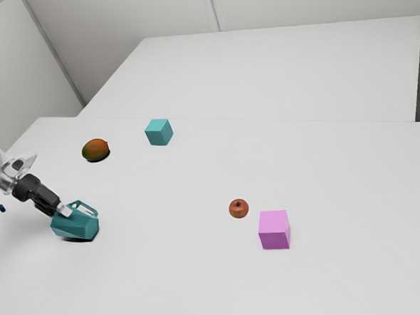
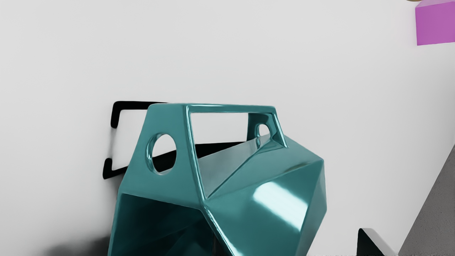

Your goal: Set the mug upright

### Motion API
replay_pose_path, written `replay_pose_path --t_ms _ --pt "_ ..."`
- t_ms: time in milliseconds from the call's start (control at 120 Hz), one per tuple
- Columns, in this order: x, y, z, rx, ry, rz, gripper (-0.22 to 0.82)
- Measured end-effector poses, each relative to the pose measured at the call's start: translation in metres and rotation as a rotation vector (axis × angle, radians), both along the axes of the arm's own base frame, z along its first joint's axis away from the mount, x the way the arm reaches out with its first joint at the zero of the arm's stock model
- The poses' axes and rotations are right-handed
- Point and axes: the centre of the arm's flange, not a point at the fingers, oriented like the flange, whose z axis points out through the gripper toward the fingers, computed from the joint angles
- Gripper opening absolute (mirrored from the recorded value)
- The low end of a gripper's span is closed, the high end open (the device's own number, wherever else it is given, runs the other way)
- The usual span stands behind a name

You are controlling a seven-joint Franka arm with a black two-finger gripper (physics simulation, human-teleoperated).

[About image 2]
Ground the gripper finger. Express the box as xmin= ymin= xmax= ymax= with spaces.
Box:
xmin=357 ymin=228 xmax=399 ymax=256

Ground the teal faceted mug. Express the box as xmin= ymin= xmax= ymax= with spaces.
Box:
xmin=108 ymin=103 xmax=327 ymax=256

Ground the magenta block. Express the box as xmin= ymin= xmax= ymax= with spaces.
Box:
xmin=415 ymin=0 xmax=455 ymax=46

